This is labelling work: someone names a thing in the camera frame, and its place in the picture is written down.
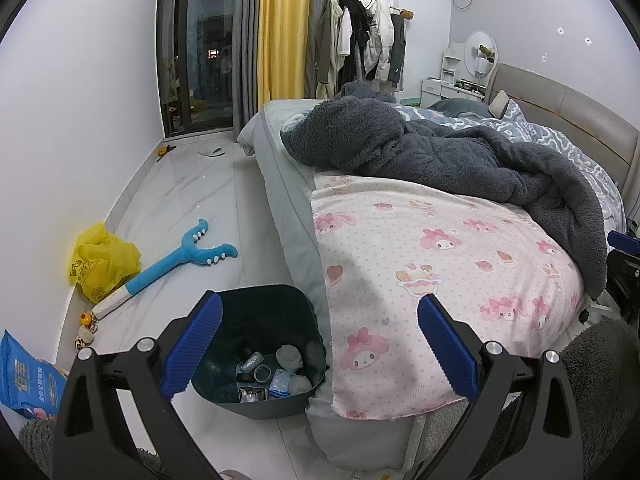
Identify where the beige pillow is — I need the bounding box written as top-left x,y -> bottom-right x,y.
490,90 -> 511,120

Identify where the beige coat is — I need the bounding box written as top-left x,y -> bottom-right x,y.
315,0 -> 343,101

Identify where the grey fluffy cloth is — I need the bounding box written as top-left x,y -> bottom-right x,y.
20,417 -> 166,480
560,320 -> 640,480

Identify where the dark framed glass door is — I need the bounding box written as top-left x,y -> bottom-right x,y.
156,0 -> 246,138

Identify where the white desk organizer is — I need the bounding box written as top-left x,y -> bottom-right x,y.
441,42 -> 466,81

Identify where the round white mirror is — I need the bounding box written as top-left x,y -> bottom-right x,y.
463,30 -> 499,81

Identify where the dark grey fleece blanket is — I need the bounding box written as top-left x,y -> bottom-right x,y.
280,80 -> 608,301

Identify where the blue printed packet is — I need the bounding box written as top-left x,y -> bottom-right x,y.
0,329 -> 68,421

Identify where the white shirt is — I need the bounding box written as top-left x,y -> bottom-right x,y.
335,7 -> 353,58

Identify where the black jacket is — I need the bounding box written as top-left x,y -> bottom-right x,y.
337,0 -> 373,83

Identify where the dark grey hanging garment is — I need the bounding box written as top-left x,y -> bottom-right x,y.
389,12 -> 407,92

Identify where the dark teal pillow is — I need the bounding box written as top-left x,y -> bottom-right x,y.
430,98 -> 493,118

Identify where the dark green plastic bin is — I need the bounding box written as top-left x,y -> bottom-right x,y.
190,284 -> 328,420

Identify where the yellow plastic bag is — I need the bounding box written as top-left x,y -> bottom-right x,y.
67,221 -> 143,305

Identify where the grey bed mattress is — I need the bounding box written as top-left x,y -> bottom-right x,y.
236,99 -> 416,471

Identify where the blue patterned duvet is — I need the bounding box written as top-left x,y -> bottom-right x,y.
390,97 -> 626,221

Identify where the pink cartoon printed blanket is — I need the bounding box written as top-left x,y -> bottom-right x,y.
310,172 -> 586,421

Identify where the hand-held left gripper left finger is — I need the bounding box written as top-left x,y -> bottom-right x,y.
51,291 -> 223,480

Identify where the blue cartoon tissue packet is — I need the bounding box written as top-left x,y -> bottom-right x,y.
268,369 -> 293,398

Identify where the beige padded headboard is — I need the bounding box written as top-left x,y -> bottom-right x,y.
492,64 -> 640,196

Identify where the white vanity desk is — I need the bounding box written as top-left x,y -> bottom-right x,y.
420,77 -> 488,108

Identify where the dark office chair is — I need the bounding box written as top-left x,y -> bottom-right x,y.
582,230 -> 640,326

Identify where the yellow curtain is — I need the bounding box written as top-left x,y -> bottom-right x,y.
256,0 -> 313,103

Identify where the blue plush slingshot toy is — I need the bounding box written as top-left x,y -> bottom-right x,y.
91,217 -> 238,322

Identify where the metal clothes rail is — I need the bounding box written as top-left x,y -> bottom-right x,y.
320,0 -> 416,20

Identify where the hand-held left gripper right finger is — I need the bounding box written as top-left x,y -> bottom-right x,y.
416,293 -> 586,480

